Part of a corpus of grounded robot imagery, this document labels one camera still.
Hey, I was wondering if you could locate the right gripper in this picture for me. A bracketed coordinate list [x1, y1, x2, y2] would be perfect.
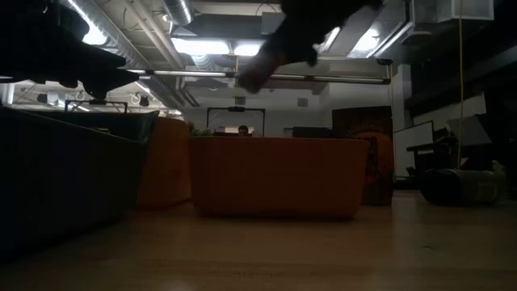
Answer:
[258, 0, 385, 68]

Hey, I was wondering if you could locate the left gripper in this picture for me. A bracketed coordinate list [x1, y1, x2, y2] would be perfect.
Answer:
[0, 0, 141, 100]

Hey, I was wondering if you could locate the ceiling light panel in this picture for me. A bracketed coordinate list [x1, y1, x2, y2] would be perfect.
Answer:
[171, 36, 231, 56]
[233, 42, 263, 57]

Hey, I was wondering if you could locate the dark monitor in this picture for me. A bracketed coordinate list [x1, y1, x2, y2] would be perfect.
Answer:
[291, 126, 333, 139]

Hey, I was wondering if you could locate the teal plastic bin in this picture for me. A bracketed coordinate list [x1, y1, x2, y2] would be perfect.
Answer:
[0, 103, 161, 264]

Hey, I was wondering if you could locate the large yellow plastic bin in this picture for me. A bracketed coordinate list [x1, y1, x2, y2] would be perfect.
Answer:
[137, 116, 192, 210]

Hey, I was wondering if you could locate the orange plastic bin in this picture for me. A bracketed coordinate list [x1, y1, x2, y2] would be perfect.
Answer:
[187, 136, 371, 221]

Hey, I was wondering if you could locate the whiteboard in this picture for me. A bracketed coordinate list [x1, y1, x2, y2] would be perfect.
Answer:
[393, 120, 435, 179]

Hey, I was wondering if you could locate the white ceiling unit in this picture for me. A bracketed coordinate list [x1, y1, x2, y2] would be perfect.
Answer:
[411, 0, 495, 24]

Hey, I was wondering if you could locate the dark desk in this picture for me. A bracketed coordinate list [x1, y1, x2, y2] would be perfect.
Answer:
[406, 137, 460, 185]

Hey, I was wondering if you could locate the green bottle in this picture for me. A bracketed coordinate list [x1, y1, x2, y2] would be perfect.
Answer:
[490, 159, 508, 191]

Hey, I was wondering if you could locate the black gantry frame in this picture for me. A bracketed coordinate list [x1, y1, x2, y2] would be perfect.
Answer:
[206, 106, 267, 137]

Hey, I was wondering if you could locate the silver round duct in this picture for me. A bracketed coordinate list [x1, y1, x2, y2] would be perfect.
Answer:
[161, 0, 195, 27]

